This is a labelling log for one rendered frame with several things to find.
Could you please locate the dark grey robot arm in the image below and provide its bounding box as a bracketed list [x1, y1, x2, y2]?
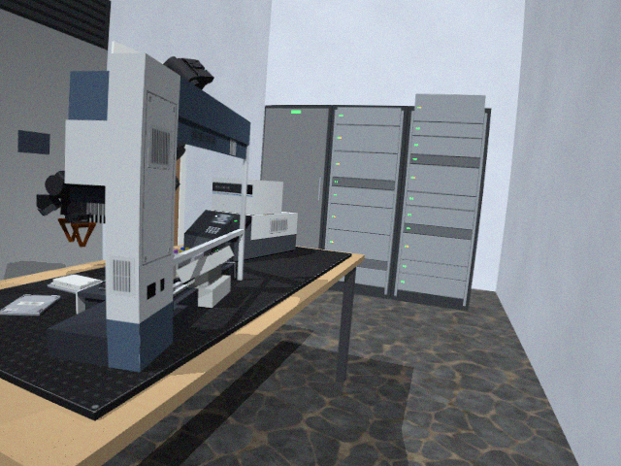
[37, 56, 214, 216]

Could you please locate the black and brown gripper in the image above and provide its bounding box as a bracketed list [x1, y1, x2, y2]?
[58, 203, 96, 248]

